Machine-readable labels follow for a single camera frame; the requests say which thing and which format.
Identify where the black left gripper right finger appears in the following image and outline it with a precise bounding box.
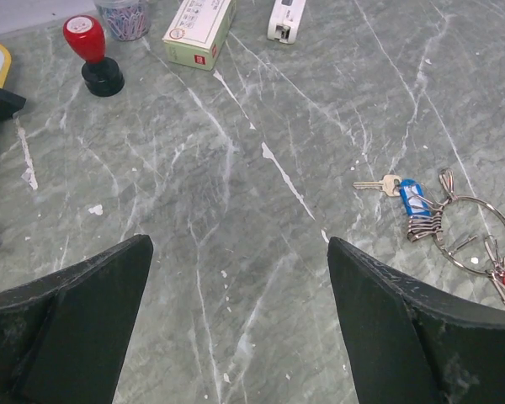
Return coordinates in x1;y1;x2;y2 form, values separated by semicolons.
327;237;505;404

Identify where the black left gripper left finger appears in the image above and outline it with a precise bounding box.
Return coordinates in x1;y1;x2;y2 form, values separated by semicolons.
0;235;153;403

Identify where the silver keyring with clips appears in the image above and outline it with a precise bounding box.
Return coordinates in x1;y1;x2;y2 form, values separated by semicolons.
407;167;505;306

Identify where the red black stamp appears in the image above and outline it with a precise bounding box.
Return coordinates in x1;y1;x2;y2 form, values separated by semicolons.
62;15;125;98

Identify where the paper clip jar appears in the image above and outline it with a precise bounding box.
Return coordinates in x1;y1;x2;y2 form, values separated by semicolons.
93;0;151;41

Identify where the green white staple box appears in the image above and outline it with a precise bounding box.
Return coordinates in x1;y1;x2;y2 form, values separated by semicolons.
162;0;237;71

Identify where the white stapler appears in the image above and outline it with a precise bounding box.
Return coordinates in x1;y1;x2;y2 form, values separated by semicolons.
267;0;306;45

